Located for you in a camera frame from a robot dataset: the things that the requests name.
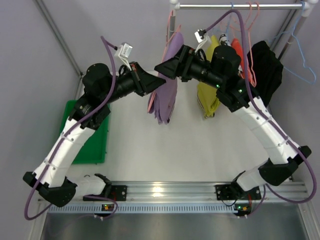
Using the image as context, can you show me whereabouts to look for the purple trousers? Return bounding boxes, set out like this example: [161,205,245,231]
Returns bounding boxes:
[147,32,184,124]

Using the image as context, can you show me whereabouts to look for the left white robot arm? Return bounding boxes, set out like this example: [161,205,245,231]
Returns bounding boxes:
[23,62,165,207]

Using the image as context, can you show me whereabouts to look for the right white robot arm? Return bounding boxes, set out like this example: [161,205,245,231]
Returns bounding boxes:
[154,45,312,199]

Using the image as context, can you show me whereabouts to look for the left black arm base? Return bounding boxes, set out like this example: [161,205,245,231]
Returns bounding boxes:
[82,184,128,202]

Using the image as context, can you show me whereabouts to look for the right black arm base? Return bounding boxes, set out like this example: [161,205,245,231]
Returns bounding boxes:
[215,183,262,201]

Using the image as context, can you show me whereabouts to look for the yellow-green trousers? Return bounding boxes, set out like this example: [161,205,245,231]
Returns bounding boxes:
[197,35,220,119]

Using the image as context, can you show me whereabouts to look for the pink hanger pair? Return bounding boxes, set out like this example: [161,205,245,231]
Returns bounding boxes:
[229,1,261,87]

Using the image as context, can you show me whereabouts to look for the light blue empty hanger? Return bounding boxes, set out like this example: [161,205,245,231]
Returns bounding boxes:
[266,0,320,85]

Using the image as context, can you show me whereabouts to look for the black white patterned cloth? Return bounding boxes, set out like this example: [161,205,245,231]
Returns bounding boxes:
[219,33,231,47]

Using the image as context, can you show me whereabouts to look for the orange patterned cloth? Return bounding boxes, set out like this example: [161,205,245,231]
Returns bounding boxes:
[231,38,245,78]

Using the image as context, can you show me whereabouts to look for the black garment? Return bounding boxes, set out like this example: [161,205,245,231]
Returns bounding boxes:
[247,41,284,107]

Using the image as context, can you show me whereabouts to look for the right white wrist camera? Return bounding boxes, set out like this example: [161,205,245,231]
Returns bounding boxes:
[194,29,212,52]

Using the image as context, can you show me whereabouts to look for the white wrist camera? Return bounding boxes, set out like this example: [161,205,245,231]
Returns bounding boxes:
[194,29,212,52]
[114,42,133,70]

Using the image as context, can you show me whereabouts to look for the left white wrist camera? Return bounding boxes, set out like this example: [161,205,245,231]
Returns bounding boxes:
[114,42,133,70]

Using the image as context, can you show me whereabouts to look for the rack vertical post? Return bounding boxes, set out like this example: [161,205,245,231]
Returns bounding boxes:
[166,0,180,44]

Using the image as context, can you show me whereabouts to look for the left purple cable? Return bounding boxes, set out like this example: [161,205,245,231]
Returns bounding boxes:
[23,35,120,221]

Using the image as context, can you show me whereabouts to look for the purple cable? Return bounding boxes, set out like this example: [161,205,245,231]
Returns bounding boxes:
[23,35,120,221]
[206,9,318,205]

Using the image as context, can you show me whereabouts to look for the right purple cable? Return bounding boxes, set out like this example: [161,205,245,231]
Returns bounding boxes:
[206,9,318,205]

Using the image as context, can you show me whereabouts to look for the metal clothes rack rail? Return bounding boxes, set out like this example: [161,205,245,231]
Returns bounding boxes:
[174,3,303,10]

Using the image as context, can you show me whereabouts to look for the blue wire hanger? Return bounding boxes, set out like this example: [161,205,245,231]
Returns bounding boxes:
[213,13,232,36]

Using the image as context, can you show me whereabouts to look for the aluminium mounting rail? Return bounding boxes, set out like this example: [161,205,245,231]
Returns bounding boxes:
[112,181,308,203]

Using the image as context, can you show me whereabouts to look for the aluminium frame strut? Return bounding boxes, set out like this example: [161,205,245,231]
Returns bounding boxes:
[33,0,83,77]

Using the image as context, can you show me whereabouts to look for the grey slotted cable duct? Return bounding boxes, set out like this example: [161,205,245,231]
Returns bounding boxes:
[48,202,249,214]

